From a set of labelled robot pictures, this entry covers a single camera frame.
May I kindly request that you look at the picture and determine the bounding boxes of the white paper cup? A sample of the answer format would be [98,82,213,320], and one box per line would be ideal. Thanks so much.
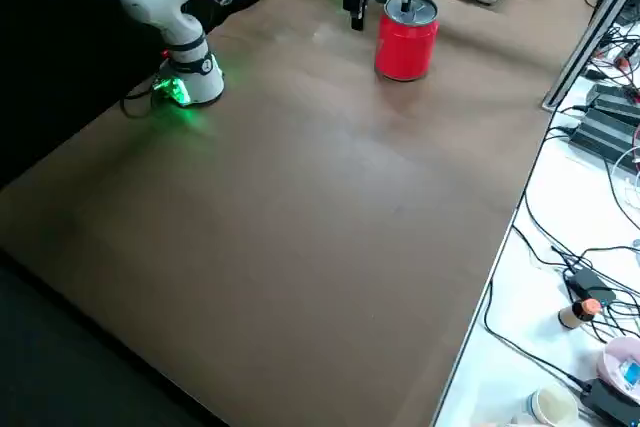
[524,385,581,427]

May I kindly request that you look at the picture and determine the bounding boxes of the blue white packet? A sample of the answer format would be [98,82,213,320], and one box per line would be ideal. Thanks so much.
[617,359,640,388]

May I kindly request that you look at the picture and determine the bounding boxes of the pink bowl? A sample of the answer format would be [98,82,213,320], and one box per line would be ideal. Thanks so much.
[597,336,640,396]

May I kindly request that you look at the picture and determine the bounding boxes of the aluminium frame post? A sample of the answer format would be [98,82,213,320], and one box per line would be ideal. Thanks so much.
[542,0,640,111]

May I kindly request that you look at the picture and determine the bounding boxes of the black arm base cable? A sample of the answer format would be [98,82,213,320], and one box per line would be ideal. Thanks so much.
[119,74,169,120]

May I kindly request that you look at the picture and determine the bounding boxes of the large black power adapter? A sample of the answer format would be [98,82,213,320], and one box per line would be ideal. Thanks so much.
[584,82,640,116]
[569,105,640,163]

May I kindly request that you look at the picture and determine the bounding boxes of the black power brick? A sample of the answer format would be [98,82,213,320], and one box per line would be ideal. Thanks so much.
[579,377,640,427]

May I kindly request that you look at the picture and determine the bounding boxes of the long black desk cable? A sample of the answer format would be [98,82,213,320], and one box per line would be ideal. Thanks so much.
[482,276,594,391]

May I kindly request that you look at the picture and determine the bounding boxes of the small black power adapter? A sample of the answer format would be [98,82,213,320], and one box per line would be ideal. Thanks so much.
[563,268,617,306]

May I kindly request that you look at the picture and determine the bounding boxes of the brown bottle orange cap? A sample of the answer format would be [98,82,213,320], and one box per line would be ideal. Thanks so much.
[558,297,601,331]

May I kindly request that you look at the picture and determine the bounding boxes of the red push-button trash can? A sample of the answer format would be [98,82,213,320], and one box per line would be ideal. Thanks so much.
[374,0,440,82]

